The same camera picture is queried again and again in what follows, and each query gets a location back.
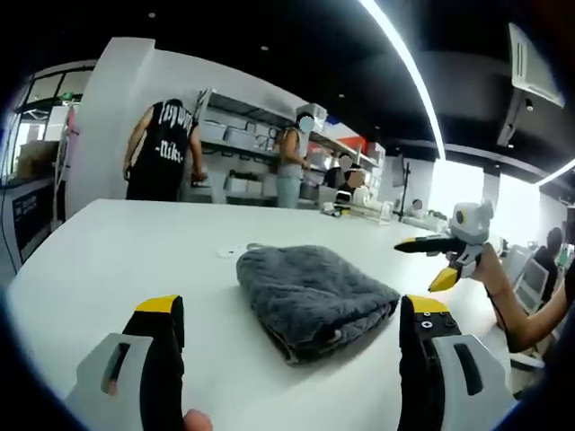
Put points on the grey towel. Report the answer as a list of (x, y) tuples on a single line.
[(310, 296)]

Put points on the person's right hand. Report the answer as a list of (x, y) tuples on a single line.
[(489, 258)]

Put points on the person's left hand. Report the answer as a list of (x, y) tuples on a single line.
[(197, 421)]

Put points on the black monitor stand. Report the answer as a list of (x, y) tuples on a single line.
[(406, 188)]

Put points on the clear acrylic rack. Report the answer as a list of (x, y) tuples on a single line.
[(377, 211)]

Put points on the white office chair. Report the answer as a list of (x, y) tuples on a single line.
[(530, 283)]

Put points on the white device with dark screen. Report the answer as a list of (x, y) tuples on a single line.
[(343, 199)]

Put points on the yellow black gripper on table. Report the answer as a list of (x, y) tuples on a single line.
[(337, 211)]

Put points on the short ceiling light strip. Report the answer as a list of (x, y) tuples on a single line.
[(557, 173)]

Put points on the long ceiling light strip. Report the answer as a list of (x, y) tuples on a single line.
[(415, 85)]

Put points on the ceiling air conditioner unit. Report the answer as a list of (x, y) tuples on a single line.
[(530, 72)]

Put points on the dark cabinet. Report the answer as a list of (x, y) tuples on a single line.
[(29, 215)]

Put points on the white metal storage shelf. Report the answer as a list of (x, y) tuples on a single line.
[(242, 139)]

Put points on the cardboard box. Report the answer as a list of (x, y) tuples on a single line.
[(38, 158)]

